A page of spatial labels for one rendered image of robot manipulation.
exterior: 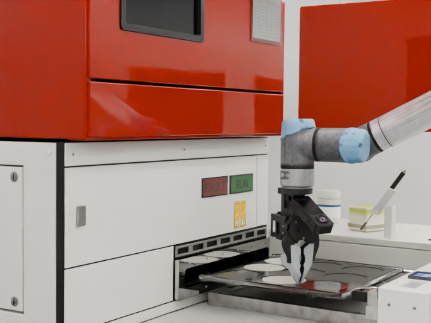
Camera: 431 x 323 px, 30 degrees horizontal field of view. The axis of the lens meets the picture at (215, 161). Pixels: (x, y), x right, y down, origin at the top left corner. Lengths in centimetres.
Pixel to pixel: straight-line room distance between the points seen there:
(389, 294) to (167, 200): 58
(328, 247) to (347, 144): 51
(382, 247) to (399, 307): 60
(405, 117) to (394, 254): 43
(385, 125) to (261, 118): 39
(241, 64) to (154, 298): 61
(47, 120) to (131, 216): 29
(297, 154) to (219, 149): 30
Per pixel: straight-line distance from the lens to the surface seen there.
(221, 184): 202
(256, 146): 217
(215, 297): 195
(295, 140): 176
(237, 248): 209
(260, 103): 208
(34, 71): 162
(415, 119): 182
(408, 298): 152
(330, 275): 195
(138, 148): 173
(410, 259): 209
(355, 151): 172
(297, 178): 177
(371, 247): 212
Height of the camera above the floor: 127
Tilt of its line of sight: 3 degrees down
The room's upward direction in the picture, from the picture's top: 1 degrees clockwise
